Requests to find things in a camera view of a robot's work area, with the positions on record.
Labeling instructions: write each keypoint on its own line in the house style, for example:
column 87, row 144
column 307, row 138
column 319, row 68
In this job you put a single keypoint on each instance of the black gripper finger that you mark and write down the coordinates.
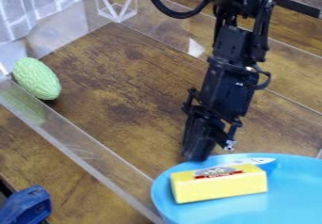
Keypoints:
column 190, row 135
column 210, row 132

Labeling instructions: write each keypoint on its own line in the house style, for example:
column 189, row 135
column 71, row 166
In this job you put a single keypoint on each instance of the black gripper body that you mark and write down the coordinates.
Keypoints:
column 225, row 96

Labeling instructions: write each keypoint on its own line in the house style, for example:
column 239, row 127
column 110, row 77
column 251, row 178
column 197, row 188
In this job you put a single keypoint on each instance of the blue oval tray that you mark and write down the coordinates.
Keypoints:
column 291, row 202

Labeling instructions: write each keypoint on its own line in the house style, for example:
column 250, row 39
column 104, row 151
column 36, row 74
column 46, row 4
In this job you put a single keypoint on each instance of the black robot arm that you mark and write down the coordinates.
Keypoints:
column 241, row 36

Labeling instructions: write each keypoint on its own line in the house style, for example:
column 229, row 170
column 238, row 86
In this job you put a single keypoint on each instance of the white toy fish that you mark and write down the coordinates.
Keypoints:
column 262, row 162

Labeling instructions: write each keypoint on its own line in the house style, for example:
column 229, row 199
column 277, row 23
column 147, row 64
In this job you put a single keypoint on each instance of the yellow butter block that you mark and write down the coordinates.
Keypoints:
column 219, row 182

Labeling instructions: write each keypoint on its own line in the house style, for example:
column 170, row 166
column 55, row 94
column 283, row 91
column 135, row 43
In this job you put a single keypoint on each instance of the clear acrylic back barrier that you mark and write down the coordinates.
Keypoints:
column 295, row 68

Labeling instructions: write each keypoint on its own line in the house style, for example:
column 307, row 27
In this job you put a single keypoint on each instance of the clear acrylic barrier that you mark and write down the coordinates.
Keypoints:
column 295, row 68
column 115, row 172

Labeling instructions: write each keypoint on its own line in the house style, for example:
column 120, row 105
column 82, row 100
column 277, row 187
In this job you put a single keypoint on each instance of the clear acrylic front barrier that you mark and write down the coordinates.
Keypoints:
column 115, row 172

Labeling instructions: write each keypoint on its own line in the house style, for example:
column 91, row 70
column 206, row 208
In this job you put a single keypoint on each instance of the green bitter gourd toy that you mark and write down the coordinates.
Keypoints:
column 36, row 78

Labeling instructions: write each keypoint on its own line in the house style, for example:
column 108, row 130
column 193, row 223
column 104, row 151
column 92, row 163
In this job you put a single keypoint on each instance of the blue clamp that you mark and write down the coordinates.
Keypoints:
column 27, row 206

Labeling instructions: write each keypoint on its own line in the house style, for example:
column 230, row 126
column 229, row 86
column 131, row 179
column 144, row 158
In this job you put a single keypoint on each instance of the white patterned curtain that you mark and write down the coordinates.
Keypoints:
column 20, row 14

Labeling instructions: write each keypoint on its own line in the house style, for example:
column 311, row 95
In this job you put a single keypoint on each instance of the clear acrylic corner bracket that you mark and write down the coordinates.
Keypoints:
column 116, row 12

